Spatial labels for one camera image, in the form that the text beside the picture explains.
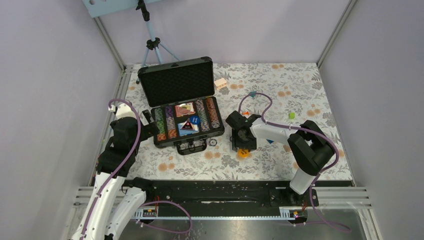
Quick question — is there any blue tan poker chip row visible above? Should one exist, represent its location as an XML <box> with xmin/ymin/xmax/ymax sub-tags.
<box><xmin>195</xmin><ymin>99</ymin><xmax>210</xmax><ymax>132</ymax></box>

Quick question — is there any black triangular all-in button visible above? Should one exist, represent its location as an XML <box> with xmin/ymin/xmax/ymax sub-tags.
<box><xmin>180</xmin><ymin>120</ymin><xmax>195</xmax><ymax>131</ymax></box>

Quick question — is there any orange black poker chip row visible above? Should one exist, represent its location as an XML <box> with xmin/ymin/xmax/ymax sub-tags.
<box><xmin>206</xmin><ymin>97</ymin><xmax>221</xmax><ymax>129</ymax></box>

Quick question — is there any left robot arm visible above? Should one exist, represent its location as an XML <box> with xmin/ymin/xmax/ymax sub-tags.
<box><xmin>71</xmin><ymin>98</ymin><xmax>159</xmax><ymax>240</ymax></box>

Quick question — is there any red playing card deck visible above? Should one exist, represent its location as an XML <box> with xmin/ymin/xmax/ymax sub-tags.
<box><xmin>174</xmin><ymin>102</ymin><xmax>196</xmax><ymax>117</ymax></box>

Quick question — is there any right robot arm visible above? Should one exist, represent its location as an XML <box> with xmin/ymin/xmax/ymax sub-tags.
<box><xmin>225</xmin><ymin>111</ymin><xmax>339</xmax><ymax>206</ymax></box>

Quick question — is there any loose poker chip near case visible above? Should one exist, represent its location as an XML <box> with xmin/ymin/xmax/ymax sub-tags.
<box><xmin>209</xmin><ymin>138</ymin><xmax>218</xmax><ymax>147</ymax></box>

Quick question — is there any teal triangular block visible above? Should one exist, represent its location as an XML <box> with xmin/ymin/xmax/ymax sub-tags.
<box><xmin>248</xmin><ymin>91</ymin><xmax>257</xmax><ymax>98</ymax></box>

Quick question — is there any blue playing card deck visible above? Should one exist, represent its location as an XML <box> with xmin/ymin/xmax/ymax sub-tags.
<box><xmin>177</xmin><ymin>121</ymin><xmax>200</xmax><ymax>137</ymax></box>

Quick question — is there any light blue tripod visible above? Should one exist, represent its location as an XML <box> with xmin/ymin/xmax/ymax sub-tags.
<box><xmin>136</xmin><ymin>0</ymin><xmax>180</xmax><ymax>67</ymax></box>

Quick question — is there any purple poker chip row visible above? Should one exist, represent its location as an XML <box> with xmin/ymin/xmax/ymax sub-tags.
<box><xmin>165</xmin><ymin>105</ymin><xmax>177</xmax><ymax>139</ymax></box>

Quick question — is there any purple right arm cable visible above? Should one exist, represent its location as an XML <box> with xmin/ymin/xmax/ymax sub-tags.
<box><xmin>237</xmin><ymin>92</ymin><xmax>352</xmax><ymax>233</ymax></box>

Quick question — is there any orange big blind button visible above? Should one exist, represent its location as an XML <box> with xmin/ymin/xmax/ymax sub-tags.
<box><xmin>237</xmin><ymin>148</ymin><xmax>250</xmax><ymax>158</ymax></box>

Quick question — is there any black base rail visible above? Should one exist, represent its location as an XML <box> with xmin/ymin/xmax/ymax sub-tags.
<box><xmin>123</xmin><ymin>177</ymin><xmax>320</xmax><ymax>218</ymax></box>

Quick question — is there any black poker chip case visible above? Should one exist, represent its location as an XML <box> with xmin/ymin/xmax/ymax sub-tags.
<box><xmin>137</xmin><ymin>56</ymin><xmax>225</xmax><ymax>155</ymax></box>

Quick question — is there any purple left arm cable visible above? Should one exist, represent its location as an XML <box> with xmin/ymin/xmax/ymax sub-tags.
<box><xmin>79</xmin><ymin>98</ymin><xmax>194</xmax><ymax>240</ymax></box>

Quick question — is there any green small block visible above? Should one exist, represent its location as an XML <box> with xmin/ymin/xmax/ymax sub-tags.
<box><xmin>288</xmin><ymin>112</ymin><xmax>296</xmax><ymax>120</ymax></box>

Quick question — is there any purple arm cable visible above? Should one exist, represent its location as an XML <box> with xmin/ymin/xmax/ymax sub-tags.
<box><xmin>79</xmin><ymin>98</ymin><xmax>194</xmax><ymax>240</ymax></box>
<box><xmin>237</xmin><ymin>92</ymin><xmax>352</xmax><ymax>233</ymax></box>

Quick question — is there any beige toy block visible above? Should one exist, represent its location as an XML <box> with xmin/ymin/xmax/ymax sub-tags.
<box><xmin>213</xmin><ymin>77</ymin><xmax>228</xmax><ymax>90</ymax></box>

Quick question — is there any blue small blind button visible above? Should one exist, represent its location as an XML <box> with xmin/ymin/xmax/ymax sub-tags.
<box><xmin>189</xmin><ymin>115</ymin><xmax>201</xmax><ymax>125</ymax></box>

